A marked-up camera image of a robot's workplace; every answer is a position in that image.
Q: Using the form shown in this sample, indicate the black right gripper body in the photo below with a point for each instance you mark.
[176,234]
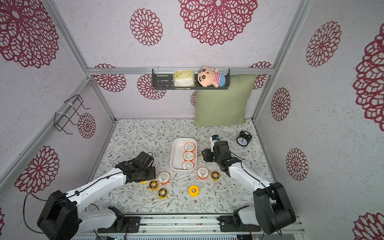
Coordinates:
[210,154]

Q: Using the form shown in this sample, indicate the black wire wall rack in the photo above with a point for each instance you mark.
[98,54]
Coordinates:
[72,106]

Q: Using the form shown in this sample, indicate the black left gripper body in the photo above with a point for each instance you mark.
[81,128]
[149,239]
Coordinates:
[147,174]

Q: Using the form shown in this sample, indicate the black wall shelf basket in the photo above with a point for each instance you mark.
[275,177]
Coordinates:
[163,79]

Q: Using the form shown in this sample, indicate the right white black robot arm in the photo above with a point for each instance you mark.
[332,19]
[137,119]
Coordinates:
[272,209]

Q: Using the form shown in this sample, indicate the yellow black tape roll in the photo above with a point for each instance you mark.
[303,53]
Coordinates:
[215,176]
[153,185]
[163,193]

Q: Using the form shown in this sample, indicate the orange white sealing tape roll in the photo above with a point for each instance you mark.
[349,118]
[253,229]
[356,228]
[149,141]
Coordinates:
[188,156]
[187,165]
[203,173]
[189,147]
[164,178]

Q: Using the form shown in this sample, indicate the white plastic storage box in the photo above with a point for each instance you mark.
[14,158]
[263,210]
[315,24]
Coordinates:
[176,160]

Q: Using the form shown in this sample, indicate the black twin-bell alarm clock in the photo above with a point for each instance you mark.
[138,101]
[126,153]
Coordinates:
[244,138]

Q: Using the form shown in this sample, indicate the cartoon boy plush doll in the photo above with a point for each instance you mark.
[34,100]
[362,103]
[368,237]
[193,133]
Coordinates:
[211,77]

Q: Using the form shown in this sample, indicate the green linen pillow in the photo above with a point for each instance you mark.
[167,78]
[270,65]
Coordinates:
[224,107]

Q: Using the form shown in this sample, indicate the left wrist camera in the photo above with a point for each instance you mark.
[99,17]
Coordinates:
[144,160]

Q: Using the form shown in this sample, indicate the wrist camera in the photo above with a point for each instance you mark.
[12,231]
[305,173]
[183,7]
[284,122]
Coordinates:
[144,160]
[216,141]

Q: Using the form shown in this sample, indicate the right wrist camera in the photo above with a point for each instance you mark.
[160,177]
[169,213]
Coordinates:
[216,141]

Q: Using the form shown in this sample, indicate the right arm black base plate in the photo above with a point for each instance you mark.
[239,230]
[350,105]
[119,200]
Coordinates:
[231,224]

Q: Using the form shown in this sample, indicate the green white tissue pack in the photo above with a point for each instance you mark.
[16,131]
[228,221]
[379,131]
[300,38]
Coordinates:
[184,79]

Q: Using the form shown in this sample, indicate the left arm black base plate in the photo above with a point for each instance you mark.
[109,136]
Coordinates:
[128,224]

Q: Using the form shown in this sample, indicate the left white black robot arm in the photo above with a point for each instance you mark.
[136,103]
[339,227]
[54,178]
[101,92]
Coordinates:
[64,216]

